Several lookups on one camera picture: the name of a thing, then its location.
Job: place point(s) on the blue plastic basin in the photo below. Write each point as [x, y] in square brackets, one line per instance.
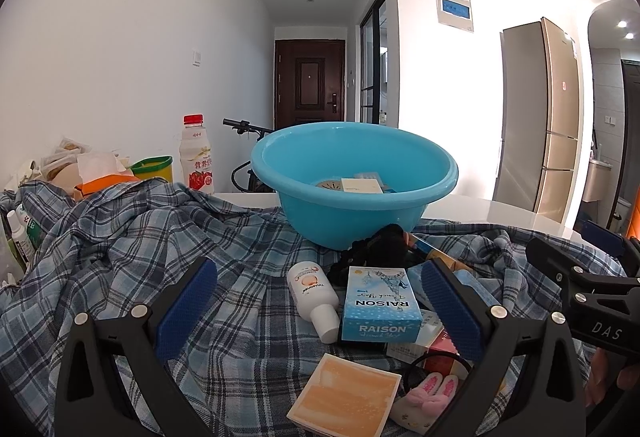
[350, 217]

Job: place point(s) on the tan box with blue end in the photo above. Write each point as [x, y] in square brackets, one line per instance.
[445, 262]

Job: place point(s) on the black bicycle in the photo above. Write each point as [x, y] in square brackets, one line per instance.
[245, 182]

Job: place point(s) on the person's right hand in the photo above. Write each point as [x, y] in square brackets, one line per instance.
[597, 379]

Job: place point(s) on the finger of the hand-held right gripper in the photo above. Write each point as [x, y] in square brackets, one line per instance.
[602, 234]
[560, 262]

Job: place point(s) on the orange tissue pack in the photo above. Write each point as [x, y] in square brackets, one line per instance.
[102, 182]

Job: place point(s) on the red white small box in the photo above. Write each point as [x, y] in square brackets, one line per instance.
[442, 349]

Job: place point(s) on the light blue printed box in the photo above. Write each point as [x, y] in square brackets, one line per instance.
[380, 307]

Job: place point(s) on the white green tubes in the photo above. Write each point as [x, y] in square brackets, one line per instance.
[20, 237]

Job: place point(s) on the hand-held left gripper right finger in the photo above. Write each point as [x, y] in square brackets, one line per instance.
[450, 312]

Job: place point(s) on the wall panel with blue windows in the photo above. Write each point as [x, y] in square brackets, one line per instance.
[453, 2]

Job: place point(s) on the clear snack bags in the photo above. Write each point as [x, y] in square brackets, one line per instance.
[62, 157]

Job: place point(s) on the white lotion bottle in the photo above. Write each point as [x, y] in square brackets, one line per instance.
[307, 289]

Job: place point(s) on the white light switch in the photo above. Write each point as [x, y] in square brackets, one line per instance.
[197, 57]

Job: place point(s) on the light blue long box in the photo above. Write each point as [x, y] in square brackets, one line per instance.
[472, 287]

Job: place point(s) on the yellow box with blue emblem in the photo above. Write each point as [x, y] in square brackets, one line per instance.
[361, 186]

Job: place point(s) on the black framed glass door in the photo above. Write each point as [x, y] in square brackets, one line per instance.
[372, 67]

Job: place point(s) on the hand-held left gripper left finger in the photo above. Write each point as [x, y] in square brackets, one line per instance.
[186, 309]

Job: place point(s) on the teal small box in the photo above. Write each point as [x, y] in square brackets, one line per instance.
[367, 175]

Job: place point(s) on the blue plaid shirt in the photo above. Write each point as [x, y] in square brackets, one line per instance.
[150, 242]

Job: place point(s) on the gold refrigerator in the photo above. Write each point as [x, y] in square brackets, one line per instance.
[542, 117]

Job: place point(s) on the yellow tub with green rim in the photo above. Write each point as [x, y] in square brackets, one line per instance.
[152, 169]

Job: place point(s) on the brown entrance door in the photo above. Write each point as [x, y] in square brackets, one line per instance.
[309, 82]

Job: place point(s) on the black scrunchie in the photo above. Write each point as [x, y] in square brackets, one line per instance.
[337, 273]

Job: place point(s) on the orange faced box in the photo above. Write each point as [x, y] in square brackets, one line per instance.
[345, 392]

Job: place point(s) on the red capped drink bottle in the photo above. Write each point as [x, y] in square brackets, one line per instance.
[196, 162]

